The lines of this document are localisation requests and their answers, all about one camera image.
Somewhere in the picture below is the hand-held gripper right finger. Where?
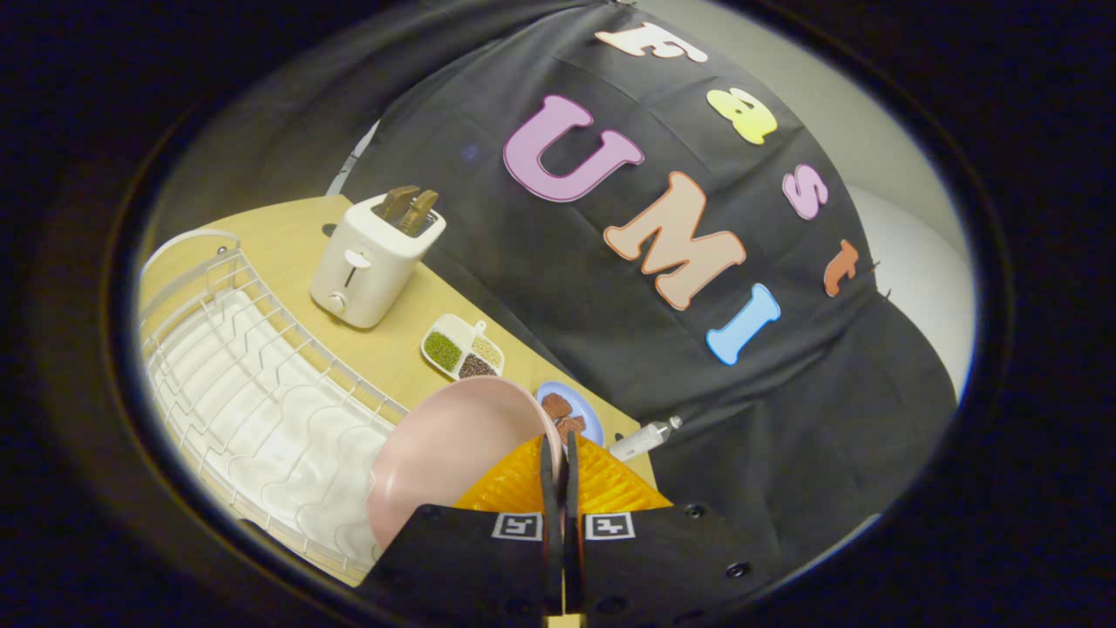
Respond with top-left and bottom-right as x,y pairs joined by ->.
562,431 -> 779,617

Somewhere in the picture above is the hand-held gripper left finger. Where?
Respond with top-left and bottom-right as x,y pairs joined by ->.
357,433 -> 565,617

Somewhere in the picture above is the pink plate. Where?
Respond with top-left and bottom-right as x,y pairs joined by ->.
366,376 -> 562,550

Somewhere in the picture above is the white wire dish rack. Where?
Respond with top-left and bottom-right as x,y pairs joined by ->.
139,229 -> 411,577

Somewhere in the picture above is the small blue plate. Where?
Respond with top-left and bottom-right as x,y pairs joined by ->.
534,380 -> 605,447

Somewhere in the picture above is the white divided bean dish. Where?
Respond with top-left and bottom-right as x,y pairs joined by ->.
421,313 -> 506,381

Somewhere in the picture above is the white tube with clear cap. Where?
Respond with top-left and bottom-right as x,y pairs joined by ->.
608,416 -> 684,461

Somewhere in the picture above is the black backdrop cloth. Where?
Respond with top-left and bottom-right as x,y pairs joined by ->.
342,0 -> 960,568

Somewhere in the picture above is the white toaster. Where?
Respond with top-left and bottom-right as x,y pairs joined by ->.
310,193 -> 446,330

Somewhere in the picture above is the brown toast slice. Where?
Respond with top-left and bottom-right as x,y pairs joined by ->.
400,189 -> 439,237
378,185 -> 421,221

